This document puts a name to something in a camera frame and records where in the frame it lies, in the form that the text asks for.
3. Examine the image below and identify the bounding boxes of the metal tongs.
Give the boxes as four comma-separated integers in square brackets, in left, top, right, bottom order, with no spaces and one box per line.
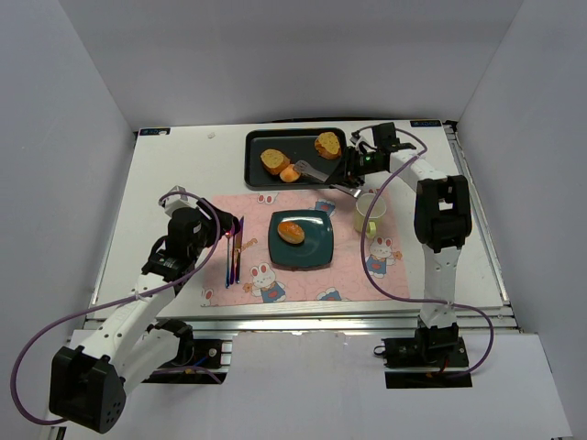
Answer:
[294,160,363,199]

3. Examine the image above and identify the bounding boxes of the glazed oval bun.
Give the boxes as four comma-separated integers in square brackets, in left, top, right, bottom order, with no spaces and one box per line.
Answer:
[277,221,305,245]

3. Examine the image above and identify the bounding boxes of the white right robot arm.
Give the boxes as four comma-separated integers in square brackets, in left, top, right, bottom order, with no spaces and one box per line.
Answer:
[327,123,472,359]

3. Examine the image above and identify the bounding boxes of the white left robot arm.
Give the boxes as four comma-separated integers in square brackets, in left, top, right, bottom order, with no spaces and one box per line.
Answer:
[49,187,240,434]

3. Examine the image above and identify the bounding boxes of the toasted bread slice right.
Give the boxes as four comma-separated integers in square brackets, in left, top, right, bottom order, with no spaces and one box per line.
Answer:
[315,132,342,160]

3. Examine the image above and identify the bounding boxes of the toasted bread slice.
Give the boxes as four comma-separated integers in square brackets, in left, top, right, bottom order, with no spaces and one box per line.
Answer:
[260,148,291,175]
[315,132,342,160]

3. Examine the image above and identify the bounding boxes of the toasted bread slice left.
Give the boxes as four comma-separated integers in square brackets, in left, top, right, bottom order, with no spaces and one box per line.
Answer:
[260,148,291,175]

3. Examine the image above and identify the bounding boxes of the iridescent spoon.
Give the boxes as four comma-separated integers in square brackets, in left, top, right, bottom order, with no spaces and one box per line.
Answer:
[225,232,234,289]

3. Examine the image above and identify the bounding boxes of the iridescent knife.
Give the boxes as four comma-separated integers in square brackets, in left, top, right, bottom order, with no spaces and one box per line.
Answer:
[232,216,244,283]

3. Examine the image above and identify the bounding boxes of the light green mug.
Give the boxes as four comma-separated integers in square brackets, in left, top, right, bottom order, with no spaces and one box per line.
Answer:
[353,192,387,239]

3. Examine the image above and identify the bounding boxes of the black baking tray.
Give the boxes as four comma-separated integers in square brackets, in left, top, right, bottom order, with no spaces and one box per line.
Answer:
[244,127,347,191]

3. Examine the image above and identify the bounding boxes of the small round bun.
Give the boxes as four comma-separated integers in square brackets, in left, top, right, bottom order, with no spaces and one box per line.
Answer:
[280,164,301,183]

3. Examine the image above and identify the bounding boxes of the dark teal square plate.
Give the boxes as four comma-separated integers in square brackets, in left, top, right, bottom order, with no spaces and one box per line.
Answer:
[268,209,334,270]

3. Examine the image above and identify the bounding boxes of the pink rabbit placemat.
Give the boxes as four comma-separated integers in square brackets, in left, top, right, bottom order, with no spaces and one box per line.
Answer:
[202,190,409,307]

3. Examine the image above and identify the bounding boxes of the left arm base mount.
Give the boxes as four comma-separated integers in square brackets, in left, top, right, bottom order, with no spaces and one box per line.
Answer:
[144,319,228,385]

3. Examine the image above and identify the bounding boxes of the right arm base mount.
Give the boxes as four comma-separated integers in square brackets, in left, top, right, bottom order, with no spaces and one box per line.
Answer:
[373,337,472,390]

